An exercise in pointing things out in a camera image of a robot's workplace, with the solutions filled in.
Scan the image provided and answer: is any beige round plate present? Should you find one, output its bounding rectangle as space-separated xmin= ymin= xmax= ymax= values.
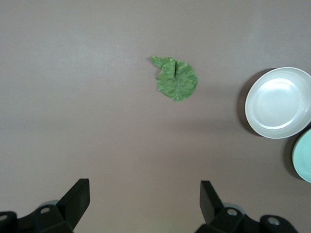
xmin=244 ymin=67 xmax=311 ymax=140

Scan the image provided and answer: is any mint green round plate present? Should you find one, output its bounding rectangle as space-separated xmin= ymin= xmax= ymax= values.
xmin=291 ymin=128 xmax=311 ymax=183

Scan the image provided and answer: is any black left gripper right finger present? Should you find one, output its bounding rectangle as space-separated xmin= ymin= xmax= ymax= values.
xmin=195 ymin=180 xmax=245 ymax=233

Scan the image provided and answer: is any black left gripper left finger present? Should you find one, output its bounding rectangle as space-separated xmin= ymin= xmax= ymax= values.
xmin=33 ymin=178 xmax=91 ymax=233

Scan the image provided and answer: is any green lettuce leaf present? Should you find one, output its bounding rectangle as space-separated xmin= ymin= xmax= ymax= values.
xmin=149 ymin=55 xmax=200 ymax=103

